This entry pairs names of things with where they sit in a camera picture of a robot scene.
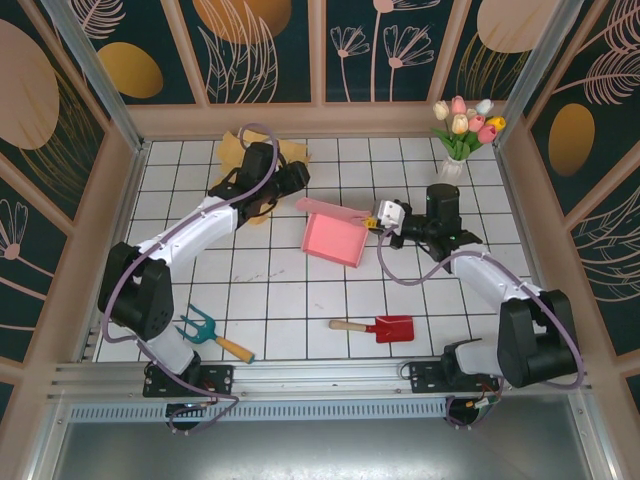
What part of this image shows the aluminium side rail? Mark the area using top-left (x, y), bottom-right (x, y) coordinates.
top-left (493, 141), bottom-right (570, 357)
top-left (74, 141), bottom-right (151, 362)

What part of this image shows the teal garden fork wooden handle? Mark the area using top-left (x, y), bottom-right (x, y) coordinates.
top-left (173, 305), bottom-right (256, 364)

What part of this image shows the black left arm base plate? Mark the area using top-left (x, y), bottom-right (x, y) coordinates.
top-left (142, 363), bottom-right (235, 399)

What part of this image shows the yellow paper box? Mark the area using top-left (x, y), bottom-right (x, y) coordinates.
top-left (212, 128), bottom-right (312, 228)

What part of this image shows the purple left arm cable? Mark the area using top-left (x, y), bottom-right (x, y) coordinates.
top-left (101, 121), bottom-right (279, 436)

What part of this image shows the aluminium frame post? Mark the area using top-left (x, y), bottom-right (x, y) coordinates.
top-left (39, 0), bottom-right (152, 154)
top-left (492, 0), bottom-right (586, 149)

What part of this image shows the white ribbed vase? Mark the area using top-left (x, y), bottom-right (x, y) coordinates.
top-left (437, 154), bottom-right (471, 187)

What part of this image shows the slotted grey cable duct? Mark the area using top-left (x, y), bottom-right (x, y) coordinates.
top-left (67, 399), bottom-right (451, 424)

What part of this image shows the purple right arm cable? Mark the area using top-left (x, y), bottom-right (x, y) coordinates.
top-left (377, 227), bottom-right (589, 431)

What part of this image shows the aluminium mounting rail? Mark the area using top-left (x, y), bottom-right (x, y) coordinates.
top-left (47, 353), bottom-right (596, 405)

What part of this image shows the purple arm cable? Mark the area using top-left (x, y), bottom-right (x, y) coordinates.
top-left (101, 121), bottom-right (279, 436)
top-left (377, 227), bottom-right (589, 431)

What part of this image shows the artificial tulip bouquet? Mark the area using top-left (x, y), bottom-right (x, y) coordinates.
top-left (430, 95), bottom-right (508, 162)

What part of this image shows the red shovel with wooden handle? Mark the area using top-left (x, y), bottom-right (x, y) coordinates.
top-left (328, 314), bottom-right (416, 345)

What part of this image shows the pink paper box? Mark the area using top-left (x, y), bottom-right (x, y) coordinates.
top-left (294, 197), bottom-right (371, 270)

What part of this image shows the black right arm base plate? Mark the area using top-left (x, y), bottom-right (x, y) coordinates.
top-left (408, 358), bottom-right (500, 397)

